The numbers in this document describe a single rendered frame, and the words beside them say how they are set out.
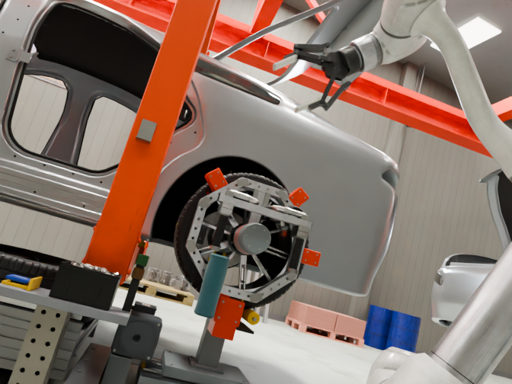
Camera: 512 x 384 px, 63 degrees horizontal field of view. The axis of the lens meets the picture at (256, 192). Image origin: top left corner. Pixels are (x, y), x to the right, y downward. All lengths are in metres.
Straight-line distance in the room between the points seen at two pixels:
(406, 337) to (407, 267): 2.09
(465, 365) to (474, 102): 0.60
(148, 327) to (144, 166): 0.68
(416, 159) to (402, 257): 2.36
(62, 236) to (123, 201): 6.13
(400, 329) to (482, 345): 7.82
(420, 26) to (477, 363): 0.73
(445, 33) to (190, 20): 1.20
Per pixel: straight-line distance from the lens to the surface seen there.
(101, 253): 1.74
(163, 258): 7.92
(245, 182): 1.96
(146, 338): 1.91
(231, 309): 1.93
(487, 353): 0.92
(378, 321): 9.06
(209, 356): 2.12
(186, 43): 1.94
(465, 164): 11.69
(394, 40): 1.20
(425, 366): 0.90
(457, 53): 1.11
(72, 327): 1.85
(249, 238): 1.79
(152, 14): 4.83
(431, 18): 1.11
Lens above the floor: 0.69
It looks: 11 degrees up
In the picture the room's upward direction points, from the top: 16 degrees clockwise
